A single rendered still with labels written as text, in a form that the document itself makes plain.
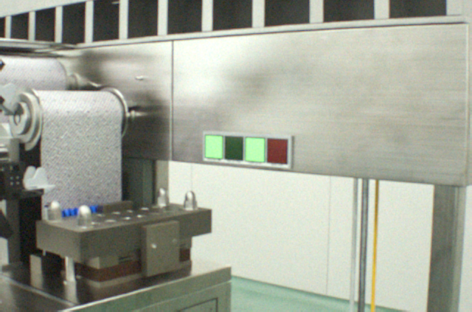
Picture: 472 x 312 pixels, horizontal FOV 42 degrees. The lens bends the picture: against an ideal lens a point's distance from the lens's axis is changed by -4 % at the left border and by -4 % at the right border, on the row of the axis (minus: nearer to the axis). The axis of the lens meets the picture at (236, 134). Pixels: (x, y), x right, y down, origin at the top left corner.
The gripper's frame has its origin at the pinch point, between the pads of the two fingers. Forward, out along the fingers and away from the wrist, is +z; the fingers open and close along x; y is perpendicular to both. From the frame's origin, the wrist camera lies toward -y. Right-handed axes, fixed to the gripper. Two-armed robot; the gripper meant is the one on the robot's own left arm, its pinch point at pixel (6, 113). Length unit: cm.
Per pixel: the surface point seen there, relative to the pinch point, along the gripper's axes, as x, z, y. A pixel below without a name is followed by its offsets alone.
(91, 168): -8.0, 23.0, 1.6
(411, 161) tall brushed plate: -81, 34, 17
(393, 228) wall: 32, 254, 115
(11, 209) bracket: 0.1, 14.9, -16.7
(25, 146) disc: -2.0, 7.9, -3.4
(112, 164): -8.0, 27.8, 6.0
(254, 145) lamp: -43, 32, 17
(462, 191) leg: -85, 53, 23
